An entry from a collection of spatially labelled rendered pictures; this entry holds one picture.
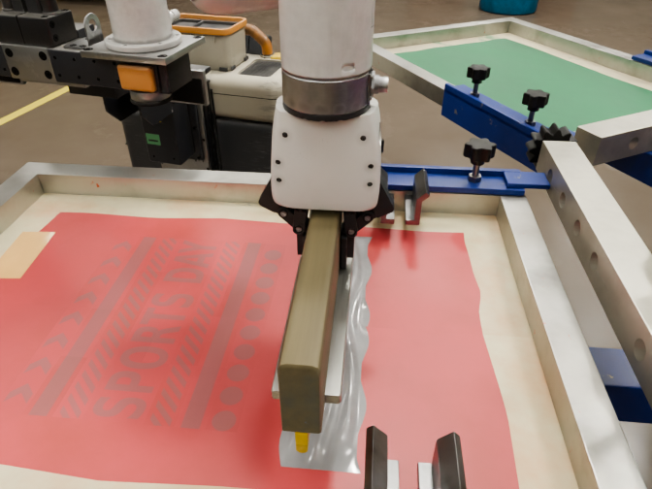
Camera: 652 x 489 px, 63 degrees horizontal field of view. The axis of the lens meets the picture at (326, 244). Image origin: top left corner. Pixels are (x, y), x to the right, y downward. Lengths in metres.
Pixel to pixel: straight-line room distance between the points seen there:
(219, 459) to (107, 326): 0.23
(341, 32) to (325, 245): 0.18
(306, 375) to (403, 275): 0.34
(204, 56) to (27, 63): 0.60
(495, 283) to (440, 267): 0.07
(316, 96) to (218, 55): 1.16
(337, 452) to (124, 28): 0.73
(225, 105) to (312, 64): 1.15
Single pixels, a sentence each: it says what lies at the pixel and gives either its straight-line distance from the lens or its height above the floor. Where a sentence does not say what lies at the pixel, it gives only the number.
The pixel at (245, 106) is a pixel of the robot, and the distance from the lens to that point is 1.54.
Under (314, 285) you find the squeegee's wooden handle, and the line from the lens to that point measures 0.43.
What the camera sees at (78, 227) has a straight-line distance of 0.85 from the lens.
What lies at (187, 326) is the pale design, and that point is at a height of 0.96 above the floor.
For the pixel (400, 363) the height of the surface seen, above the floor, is 0.96.
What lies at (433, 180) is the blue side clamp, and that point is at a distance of 0.81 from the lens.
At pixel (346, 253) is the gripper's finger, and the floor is 1.06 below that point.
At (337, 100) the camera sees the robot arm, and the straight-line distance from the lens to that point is 0.43.
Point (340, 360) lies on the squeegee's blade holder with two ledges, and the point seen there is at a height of 1.05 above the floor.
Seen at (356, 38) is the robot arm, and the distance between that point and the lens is 0.43.
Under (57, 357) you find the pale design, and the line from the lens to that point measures 0.65.
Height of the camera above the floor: 1.38
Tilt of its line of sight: 36 degrees down
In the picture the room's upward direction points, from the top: straight up
